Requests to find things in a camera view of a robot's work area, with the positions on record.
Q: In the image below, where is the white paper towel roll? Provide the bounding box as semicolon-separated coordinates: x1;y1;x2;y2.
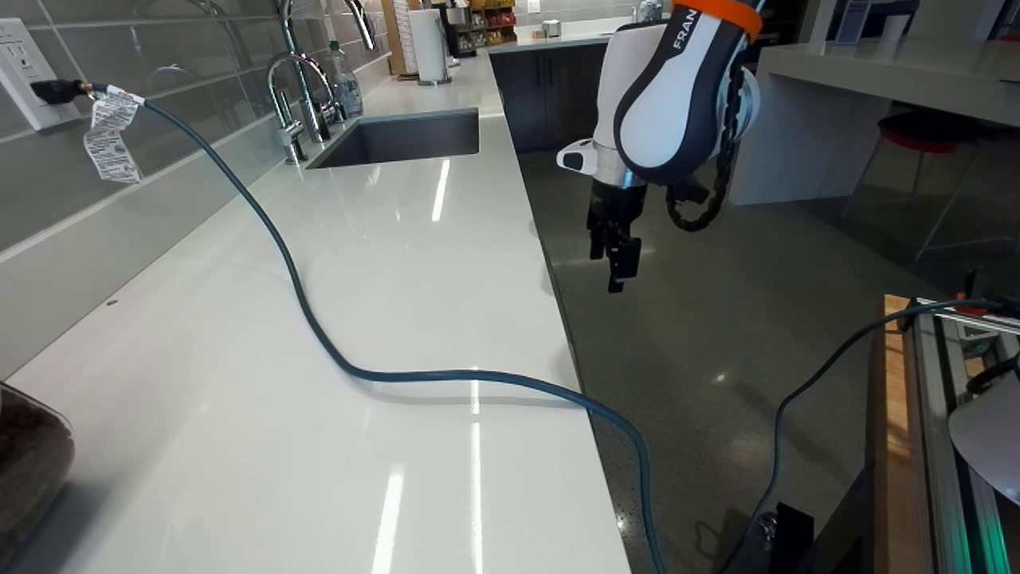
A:
409;8;449;85

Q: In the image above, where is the white wall outlet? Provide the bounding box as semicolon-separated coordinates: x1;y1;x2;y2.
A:
0;15;78;130

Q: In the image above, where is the small chrome tap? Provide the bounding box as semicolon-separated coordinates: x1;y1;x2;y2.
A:
265;51;341;165

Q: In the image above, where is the white cable tag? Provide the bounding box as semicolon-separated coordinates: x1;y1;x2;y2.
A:
81;85;143;184

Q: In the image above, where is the white kitchen island counter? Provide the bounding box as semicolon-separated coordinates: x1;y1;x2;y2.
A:
731;40;1020;203

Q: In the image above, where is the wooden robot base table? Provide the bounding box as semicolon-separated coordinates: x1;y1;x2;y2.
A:
867;292;932;574

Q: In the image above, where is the tall chrome kitchen faucet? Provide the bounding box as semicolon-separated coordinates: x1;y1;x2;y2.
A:
273;0;379;145

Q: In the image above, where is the dark green power cable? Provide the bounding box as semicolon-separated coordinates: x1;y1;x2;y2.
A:
29;78;1020;574

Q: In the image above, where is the undermount kitchen sink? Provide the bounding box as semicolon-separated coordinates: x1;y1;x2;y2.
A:
312;107;479;170

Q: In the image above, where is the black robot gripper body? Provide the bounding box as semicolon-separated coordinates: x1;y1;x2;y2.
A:
586;183;648;252

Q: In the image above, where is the black round speaker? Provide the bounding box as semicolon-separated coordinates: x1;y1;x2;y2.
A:
0;382;76;562

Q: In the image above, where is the red round stool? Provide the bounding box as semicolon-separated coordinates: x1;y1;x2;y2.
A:
878;112;970;153

